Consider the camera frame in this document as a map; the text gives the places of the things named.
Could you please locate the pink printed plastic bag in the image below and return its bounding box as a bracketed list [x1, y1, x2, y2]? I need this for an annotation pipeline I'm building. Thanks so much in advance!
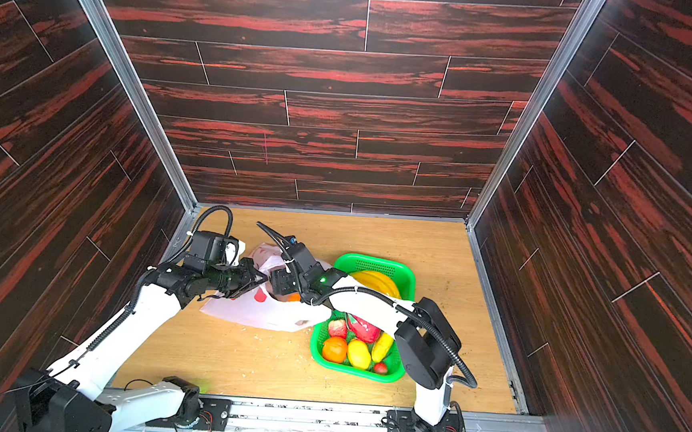
[198, 237, 337, 336]

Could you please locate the green plastic perforated basket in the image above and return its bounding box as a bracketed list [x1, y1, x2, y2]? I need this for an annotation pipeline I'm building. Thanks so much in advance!
[310, 253, 417, 384]

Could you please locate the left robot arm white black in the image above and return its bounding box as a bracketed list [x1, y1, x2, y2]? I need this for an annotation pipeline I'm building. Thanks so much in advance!
[14, 257, 267, 432]

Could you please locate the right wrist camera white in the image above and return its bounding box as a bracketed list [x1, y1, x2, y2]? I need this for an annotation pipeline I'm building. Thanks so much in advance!
[270, 232, 299, 274]

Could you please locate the yellow fake banana bunch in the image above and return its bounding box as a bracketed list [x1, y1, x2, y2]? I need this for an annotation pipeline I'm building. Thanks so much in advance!
[351, 270, 402, 299]

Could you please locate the small yellow fake banana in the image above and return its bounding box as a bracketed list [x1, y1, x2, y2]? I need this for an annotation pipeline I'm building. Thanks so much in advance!
[371, 332, 395, 364]

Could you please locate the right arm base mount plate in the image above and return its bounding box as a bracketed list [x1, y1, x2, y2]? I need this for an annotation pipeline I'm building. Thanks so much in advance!
[381, 408, 467, 432]

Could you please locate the red fake dragon fruit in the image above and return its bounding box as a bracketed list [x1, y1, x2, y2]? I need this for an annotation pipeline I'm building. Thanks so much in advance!
[346, 314, 382, 344]

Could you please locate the yellow fake lemon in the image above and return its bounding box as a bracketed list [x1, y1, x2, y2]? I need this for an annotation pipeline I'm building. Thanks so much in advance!
[347, 339, 372, 371]

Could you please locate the red pink fake apple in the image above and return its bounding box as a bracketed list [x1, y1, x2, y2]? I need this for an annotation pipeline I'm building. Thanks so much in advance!
[327, 319, 348, 340]

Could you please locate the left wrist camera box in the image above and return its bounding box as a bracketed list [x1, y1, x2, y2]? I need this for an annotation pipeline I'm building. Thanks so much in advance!
[182, 231, 247, 273]

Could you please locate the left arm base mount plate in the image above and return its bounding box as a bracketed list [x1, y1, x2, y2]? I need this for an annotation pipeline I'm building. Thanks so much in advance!
[146, 396, 233, 432]

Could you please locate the small red fake strawberry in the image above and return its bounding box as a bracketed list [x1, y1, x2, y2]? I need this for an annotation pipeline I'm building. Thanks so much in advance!
[373, 362, 389, 375]

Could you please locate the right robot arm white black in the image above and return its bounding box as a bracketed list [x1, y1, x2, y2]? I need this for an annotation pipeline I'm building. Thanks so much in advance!
[269, 236, 478, 432]

